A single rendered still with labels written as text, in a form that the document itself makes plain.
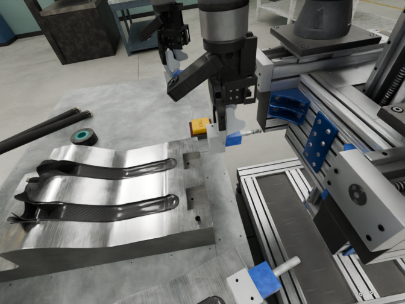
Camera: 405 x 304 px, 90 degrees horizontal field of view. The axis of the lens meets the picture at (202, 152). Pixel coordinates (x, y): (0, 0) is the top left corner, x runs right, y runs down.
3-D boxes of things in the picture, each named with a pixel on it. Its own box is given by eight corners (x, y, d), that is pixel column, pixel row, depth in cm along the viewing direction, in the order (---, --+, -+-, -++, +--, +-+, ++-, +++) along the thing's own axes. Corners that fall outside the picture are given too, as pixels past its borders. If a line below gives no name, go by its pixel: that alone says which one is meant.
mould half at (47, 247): (200, 158, 63) (194, 123, 53) (216, 243, 45) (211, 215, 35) (38, 186, 62) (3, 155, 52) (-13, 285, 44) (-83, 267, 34)
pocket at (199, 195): (207, 193, 48) (205, 184, 45) (211, 215, 44) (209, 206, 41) (188, 197, 47) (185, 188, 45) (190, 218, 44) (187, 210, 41)
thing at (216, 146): (257, 132, 53) (259, 115, 49) (263, 145, 49) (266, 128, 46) (207, 140, 53) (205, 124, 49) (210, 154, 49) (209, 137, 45)
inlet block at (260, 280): (285, 251, 40) (291, 240, 36) (304, 277, 36) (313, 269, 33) (226, 285, 37) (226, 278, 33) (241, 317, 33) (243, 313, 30)
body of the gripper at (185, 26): (182, 52, 64) (174, 5, 55) (158, 52, 66) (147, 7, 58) (191, 43, 68) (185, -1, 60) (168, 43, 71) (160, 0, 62)
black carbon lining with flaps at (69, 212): (178, 161, 54) (170, 134, 47) (181, 218, 42) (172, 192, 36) (46, 183, 53) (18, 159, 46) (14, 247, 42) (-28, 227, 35)
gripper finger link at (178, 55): (189, 71, 75) (182, 47, 67) (175, 70, 77) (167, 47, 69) (192, 65, 76) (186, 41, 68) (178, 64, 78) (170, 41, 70)
